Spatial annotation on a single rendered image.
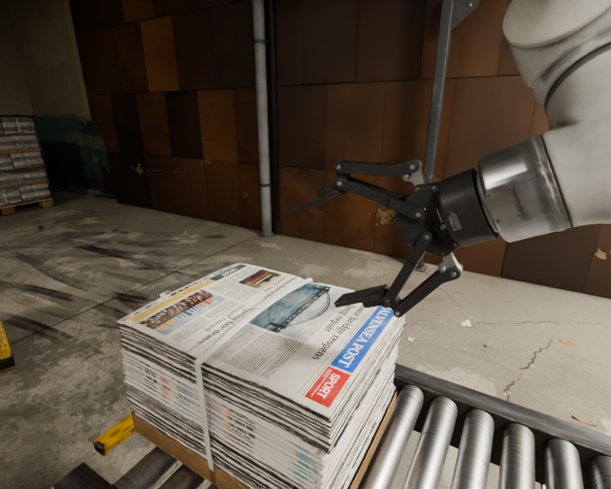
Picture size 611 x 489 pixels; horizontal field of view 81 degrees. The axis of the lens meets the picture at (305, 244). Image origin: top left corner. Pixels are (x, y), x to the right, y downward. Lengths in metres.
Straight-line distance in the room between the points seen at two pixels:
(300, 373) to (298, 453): 0.09
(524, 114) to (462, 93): 0.48
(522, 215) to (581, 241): 3.08
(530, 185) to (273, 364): 0.34
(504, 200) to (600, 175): 0.07
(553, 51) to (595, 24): 0.03
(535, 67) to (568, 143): 0.10
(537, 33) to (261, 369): 0.45
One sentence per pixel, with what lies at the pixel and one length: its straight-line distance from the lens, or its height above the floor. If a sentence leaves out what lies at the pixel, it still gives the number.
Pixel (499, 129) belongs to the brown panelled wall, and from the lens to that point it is 3.29.
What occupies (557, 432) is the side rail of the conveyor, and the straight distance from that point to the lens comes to 0.84.
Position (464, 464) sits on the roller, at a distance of 0.73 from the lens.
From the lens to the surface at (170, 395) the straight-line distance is 0.61.
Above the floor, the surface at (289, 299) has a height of 1.03.
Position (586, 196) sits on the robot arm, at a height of 1.27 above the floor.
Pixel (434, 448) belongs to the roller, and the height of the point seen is 0.80.
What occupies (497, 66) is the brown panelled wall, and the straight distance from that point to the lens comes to 3.31.
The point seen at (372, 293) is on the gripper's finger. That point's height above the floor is 1.12.
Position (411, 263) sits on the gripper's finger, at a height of 1.17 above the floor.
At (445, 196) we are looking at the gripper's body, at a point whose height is 1.25.
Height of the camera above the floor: 1.33
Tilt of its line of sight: 20 degrees down
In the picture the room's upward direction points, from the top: straight up
